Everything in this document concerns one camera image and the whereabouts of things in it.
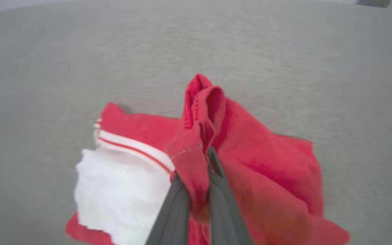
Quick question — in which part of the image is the dark grey background object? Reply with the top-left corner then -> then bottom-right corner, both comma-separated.
356,0 -> 392,8

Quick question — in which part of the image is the red and white jersey garment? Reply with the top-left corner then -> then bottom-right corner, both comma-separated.
65,73 -> 351,245

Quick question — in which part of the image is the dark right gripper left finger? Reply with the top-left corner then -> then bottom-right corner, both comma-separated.
145,174 -> 192,245

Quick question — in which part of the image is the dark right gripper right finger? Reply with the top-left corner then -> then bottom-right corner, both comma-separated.
206,146 -> 255,245

